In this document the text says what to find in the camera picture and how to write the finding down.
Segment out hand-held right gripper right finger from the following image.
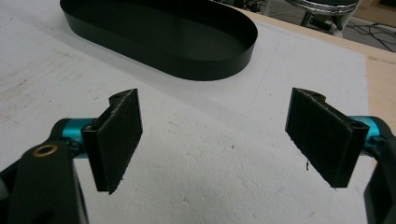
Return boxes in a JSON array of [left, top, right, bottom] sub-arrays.
[[284, 87, 387, 189]]

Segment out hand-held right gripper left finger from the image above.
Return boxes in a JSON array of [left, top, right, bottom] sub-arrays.
[[61, 88, 144, 195]]

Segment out white foam board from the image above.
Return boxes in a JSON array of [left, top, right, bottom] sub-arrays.
[[0, 0, 376, 224]]

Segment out black oval tray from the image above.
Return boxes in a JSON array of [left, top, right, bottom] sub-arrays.
[[59, 0, 259, 82]]

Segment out chrome stool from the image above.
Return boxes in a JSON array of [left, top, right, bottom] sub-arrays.
[[284, 0, 363, 37]]

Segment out black floor cables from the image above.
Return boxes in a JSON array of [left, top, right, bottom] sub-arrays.
[[345, 21, 396, 53]]

